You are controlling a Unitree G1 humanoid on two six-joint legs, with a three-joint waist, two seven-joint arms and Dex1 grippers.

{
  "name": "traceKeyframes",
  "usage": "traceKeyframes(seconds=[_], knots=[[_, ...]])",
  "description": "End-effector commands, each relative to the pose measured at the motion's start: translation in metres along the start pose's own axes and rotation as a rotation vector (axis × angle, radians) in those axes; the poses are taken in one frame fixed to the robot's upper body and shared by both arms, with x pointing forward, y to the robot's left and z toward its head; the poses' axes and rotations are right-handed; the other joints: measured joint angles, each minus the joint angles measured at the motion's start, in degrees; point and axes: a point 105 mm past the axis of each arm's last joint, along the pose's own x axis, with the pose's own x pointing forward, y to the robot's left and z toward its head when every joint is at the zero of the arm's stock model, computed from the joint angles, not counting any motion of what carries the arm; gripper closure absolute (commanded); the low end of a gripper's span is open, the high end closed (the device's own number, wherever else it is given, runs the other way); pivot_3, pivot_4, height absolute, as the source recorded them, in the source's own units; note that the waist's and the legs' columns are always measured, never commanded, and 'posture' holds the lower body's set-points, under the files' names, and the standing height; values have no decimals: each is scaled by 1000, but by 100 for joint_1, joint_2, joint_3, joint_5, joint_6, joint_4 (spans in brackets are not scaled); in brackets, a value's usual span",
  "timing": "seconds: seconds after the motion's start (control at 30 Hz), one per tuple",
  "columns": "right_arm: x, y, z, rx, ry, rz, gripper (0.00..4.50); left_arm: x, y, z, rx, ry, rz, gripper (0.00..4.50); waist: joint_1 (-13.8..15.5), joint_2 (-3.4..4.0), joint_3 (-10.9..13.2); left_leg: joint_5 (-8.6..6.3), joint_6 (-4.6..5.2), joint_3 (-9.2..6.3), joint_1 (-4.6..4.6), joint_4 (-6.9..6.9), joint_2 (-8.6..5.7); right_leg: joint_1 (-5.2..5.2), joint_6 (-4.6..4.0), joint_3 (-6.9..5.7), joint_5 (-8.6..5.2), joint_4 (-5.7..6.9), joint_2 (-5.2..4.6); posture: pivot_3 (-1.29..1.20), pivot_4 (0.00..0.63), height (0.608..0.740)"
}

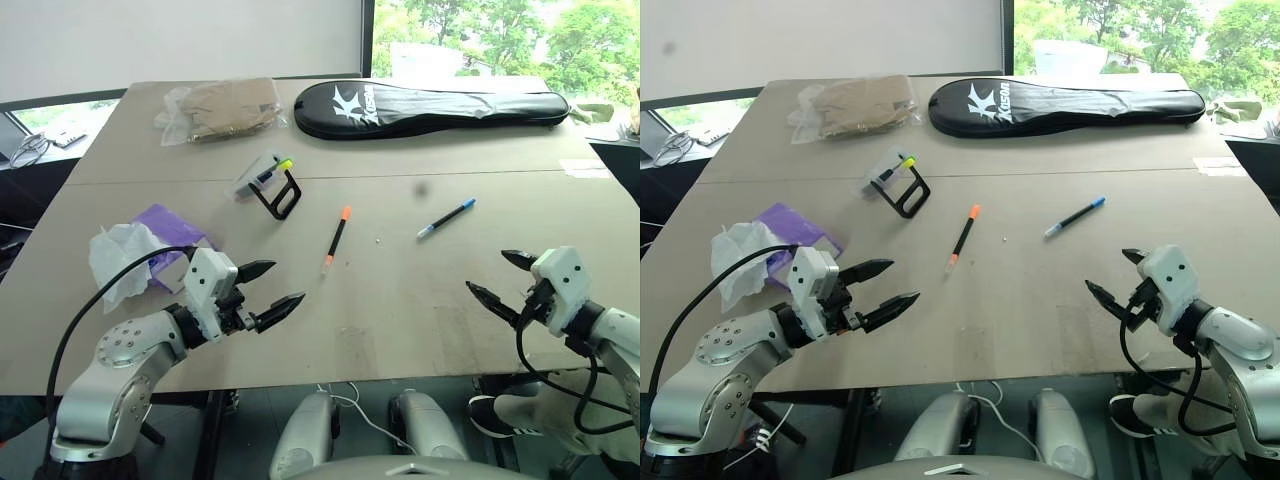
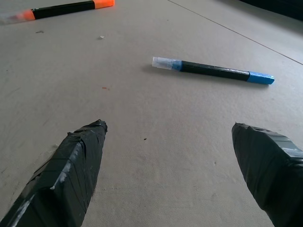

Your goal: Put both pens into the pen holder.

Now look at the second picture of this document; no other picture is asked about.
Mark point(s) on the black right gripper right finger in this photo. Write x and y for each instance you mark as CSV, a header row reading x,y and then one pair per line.
x,y
272,170

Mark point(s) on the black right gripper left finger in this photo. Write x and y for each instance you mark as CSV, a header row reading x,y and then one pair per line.
x,y
64,179

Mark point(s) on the blue and black marker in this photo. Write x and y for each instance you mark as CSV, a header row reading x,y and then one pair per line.
x,y
213,70

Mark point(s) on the orange and black marker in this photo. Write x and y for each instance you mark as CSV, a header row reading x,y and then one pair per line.
x,y
61,9

